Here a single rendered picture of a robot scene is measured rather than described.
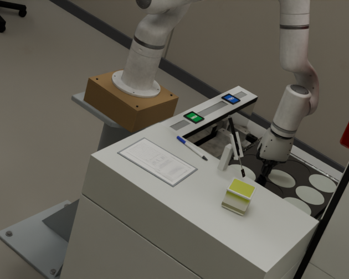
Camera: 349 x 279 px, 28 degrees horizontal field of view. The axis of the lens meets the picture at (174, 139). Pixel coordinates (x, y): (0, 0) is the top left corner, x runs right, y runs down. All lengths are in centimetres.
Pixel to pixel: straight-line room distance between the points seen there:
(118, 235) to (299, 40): 81
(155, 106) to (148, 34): 26
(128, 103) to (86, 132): 154
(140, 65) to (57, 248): 102
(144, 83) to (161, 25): 22
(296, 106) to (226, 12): 246
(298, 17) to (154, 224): 75
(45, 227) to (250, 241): 150
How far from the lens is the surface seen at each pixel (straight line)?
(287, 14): 216
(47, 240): 320
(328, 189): 246
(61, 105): 422
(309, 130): 446
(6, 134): 386
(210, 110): 253
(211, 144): 248
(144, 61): 253
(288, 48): 217
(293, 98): 219
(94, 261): 224
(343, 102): 432
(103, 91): 256
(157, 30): 250
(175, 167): 212
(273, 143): 227
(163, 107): 260
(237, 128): 258
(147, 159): 212
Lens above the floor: 210
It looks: 30 degrees down
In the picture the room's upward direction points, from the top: 18 degrees clockwise
